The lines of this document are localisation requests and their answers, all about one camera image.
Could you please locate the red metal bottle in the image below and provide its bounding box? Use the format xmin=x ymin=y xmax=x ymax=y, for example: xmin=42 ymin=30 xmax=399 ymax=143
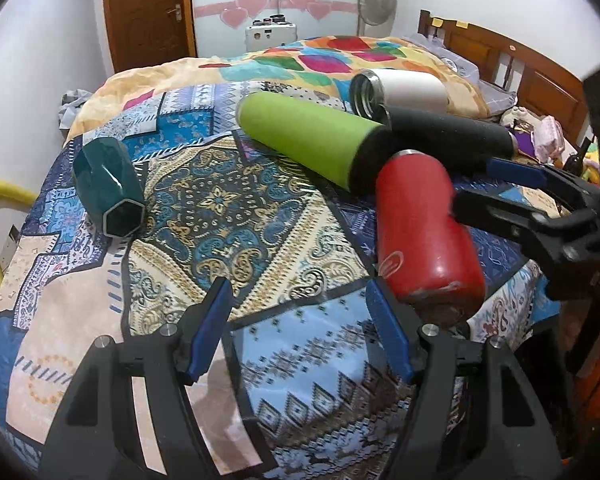
xmin=375 ymin=150 xmax=486 ymax=325

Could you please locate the teal faceted cup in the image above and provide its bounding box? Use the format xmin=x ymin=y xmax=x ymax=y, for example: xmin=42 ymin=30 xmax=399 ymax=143
xmin=72 ymin=136 xmax=146 ymax=238

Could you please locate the wooden headboard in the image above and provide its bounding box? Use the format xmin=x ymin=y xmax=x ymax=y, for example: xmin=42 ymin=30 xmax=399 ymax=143
xmin=418 ymin=10 xmax=588 ymax=144

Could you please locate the grey pillow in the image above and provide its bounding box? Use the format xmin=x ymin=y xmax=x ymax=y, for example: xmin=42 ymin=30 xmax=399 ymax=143
xmin=407 ymin=32 xmax=518 ymax=118

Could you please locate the green bottle with black cap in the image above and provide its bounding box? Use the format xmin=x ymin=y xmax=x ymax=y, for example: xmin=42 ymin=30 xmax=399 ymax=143
xmin=236 ymin=92 xmax=394 ymax=196

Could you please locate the white thermos bottle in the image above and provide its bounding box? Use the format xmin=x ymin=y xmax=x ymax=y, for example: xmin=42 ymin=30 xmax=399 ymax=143
xmin=349 ymin=68 xmax=449 ymax=122

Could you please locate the blue patchwork blanket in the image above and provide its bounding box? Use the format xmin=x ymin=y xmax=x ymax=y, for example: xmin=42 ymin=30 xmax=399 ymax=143
xmin=0 ymin=79 xmax=564 ymax=480

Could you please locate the colourful patch duvet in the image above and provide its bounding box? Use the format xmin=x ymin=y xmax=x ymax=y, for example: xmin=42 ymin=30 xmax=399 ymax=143
xmin=67 ymin=36 xmax=490 ymax=140

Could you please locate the standing electric fan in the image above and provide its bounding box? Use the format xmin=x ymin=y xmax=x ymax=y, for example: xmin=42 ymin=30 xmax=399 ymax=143
xmin=356 ymin=0 xmax=398 ymax=37

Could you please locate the grey clothes pile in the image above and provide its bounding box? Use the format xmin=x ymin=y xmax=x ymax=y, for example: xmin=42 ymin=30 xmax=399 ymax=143
xmin=57 ymin=89 xmax=93 ymax=136

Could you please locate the brown wooden door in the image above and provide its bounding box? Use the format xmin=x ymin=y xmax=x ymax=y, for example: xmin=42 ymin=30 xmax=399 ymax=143
xmin=102 ymin=0 xmax=197 ymax=73

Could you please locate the wall power socket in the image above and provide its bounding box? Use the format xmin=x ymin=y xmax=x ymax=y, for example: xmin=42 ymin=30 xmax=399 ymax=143
xmin=0 ymin=226 xmax=20 ymax=272

